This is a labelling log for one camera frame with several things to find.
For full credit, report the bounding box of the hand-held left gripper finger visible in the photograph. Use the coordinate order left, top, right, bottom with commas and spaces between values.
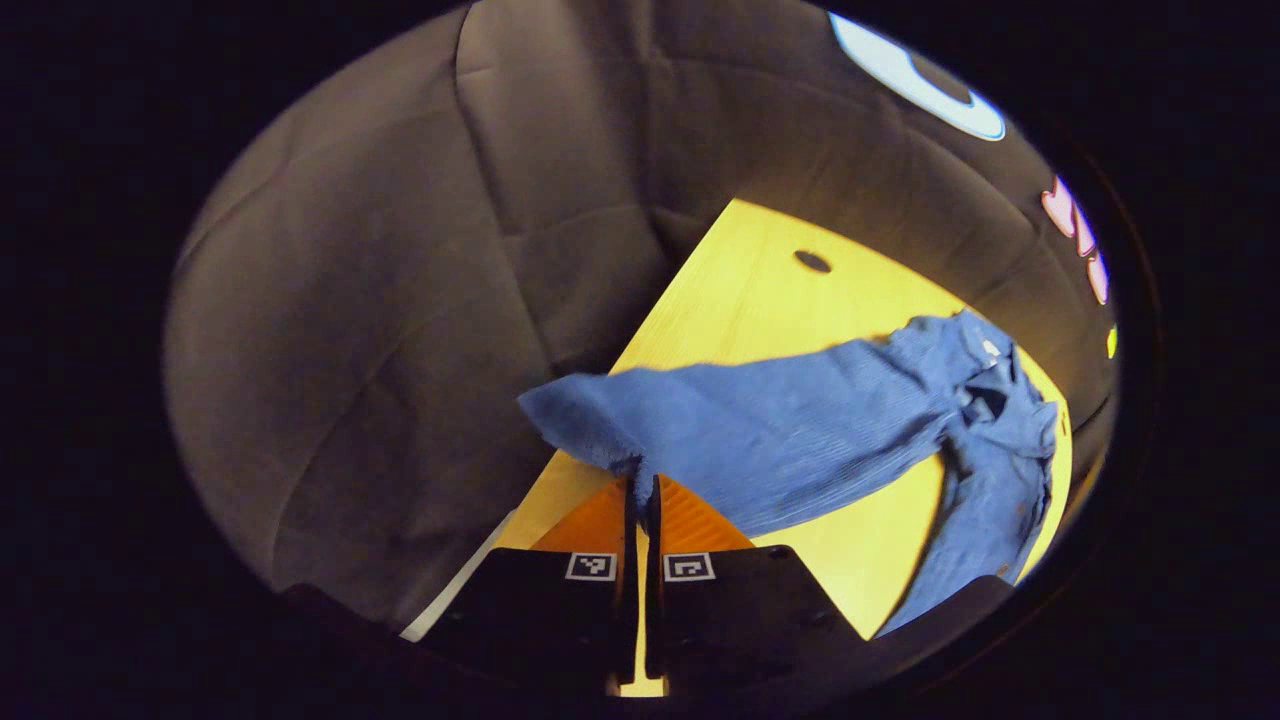
420, 460, 641, 693
645, 475, 871, 691

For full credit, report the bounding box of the blue knit sweater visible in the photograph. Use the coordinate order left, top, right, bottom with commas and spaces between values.
518, 310, 1061, 638

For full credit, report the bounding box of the black backdrop cloth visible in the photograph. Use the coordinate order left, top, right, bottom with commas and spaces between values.
165, 0, 1121, 631

